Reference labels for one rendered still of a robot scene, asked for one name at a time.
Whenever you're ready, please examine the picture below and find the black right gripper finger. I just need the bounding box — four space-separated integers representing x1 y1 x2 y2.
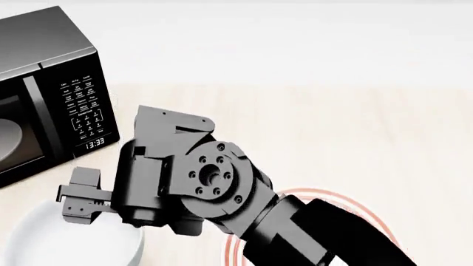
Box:
55 166 113 226
169 217 205 237

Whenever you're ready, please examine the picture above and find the white bowl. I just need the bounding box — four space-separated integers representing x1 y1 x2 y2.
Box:
0 197 146 266

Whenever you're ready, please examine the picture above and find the white plate with red rings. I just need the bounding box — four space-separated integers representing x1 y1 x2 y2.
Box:
222 187 404 266

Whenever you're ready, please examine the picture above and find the glass microwave turntable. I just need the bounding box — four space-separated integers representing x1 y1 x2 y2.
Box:
0 117 24 163

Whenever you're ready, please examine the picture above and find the black microwave oven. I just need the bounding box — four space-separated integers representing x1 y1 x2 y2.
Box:
0 4 121 190

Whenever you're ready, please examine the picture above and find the grey gripper camera mount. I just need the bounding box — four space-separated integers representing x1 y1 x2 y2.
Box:
132 104 217 149

